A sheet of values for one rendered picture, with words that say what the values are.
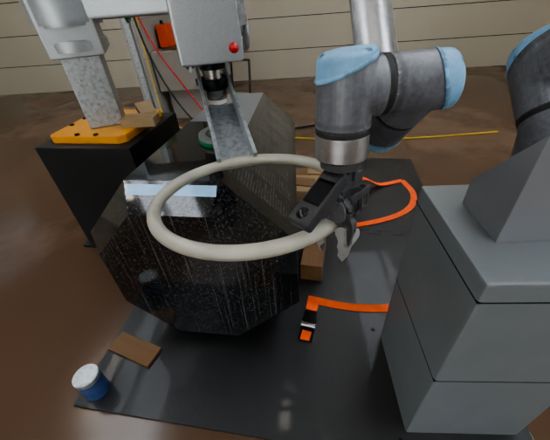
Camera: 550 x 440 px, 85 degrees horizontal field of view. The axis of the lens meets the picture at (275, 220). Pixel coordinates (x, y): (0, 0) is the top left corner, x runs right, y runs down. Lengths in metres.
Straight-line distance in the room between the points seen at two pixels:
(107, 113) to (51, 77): 5.96
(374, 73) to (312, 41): 5.90
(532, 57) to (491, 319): 0.58
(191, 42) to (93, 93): 1.02
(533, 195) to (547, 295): 0.21
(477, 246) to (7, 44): 8.20
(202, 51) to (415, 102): 0.81
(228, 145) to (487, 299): 0.81
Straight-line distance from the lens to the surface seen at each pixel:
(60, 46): 2.01
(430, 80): 0.52
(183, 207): 1.04
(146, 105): 2.27
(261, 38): 6.38
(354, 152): 0.50
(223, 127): 1.11
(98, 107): 2.10
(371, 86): 0.48
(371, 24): 0.74
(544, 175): 0.81
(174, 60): 4.39
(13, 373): 2.02
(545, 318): 0.93
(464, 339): 0.92
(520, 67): 0.94
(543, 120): 0.86
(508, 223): 0.86
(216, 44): 1.18
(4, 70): 8.57
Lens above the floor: 1.36
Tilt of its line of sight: 37 degrees down
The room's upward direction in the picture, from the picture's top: 5 degrees counter-clockwise
